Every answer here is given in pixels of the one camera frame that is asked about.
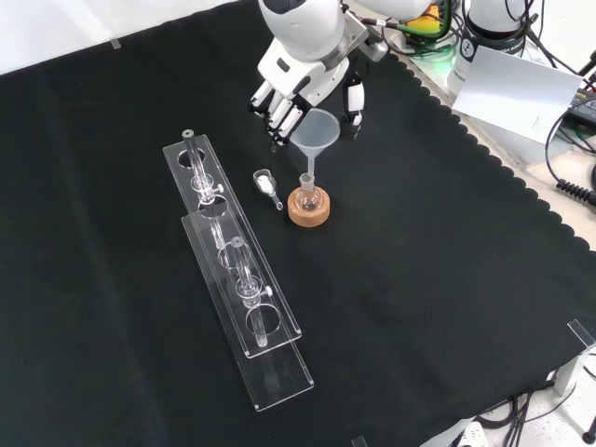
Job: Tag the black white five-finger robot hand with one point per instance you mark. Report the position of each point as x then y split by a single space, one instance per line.
298 74

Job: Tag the translucent plastic funnel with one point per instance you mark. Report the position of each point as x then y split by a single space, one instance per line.
316 128

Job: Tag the clear glass weighing funnel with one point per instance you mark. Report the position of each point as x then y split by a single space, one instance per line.
264 182

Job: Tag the round-bottom glass flask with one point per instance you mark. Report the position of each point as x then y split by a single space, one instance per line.
309 200

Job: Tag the clear acrylic funnel stand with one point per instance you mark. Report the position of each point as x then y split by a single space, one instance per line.
261 354

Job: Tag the yellow stop button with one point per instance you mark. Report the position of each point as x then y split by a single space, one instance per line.
424 23

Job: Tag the clear cloth clip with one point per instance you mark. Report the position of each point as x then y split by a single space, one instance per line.
581 333
115 44
359 441

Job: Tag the white paper card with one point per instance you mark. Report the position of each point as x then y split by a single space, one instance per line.
512 93

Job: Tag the black cloth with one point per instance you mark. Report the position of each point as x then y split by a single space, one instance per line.
419 279

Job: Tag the black power adapter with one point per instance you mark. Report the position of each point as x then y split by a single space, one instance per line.
583 101

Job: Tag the white power strip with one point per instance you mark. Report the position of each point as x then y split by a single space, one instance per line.
470 435

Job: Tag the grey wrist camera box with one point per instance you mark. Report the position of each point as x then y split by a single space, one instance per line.
368 39

